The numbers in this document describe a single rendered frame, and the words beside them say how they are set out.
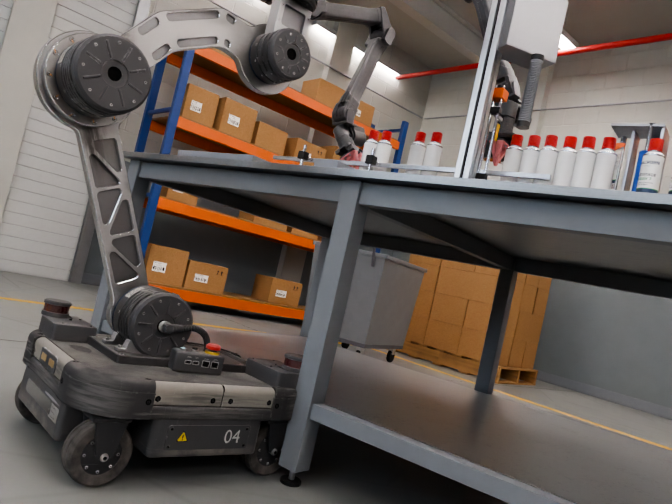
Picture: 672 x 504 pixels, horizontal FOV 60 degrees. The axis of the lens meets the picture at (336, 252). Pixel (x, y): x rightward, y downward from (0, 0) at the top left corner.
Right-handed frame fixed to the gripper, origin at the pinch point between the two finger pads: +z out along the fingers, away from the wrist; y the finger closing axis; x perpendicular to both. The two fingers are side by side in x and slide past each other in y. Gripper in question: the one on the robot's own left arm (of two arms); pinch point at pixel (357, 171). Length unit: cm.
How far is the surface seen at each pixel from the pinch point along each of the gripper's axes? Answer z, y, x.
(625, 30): -246, 441, -151
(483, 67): 7, -18, -55
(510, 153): 28, -3, -49
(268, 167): 11.9, -46.0, 6.1
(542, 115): -235, 479, -40
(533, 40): 7, -13, -70
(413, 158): 10.1, -2.4, -21.2
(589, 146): 39, -3, -68
